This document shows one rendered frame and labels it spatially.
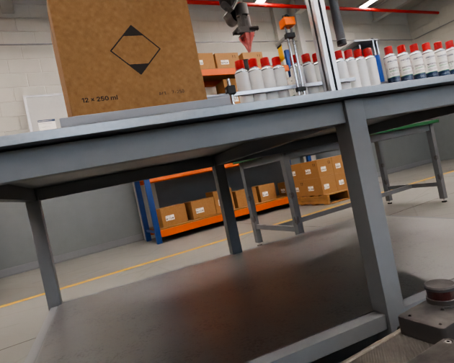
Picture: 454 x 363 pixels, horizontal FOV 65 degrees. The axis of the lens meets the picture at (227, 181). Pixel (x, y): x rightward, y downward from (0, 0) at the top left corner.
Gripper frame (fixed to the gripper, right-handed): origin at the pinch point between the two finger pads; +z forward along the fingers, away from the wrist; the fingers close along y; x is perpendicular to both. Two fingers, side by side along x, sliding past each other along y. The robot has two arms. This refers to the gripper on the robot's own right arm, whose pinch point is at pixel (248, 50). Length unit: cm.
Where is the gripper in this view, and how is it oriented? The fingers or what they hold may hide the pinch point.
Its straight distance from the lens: 166.3
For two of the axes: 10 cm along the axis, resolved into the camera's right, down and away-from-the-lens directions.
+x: 3.6, -0.4, -9.3
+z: 1.9, 9.8, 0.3
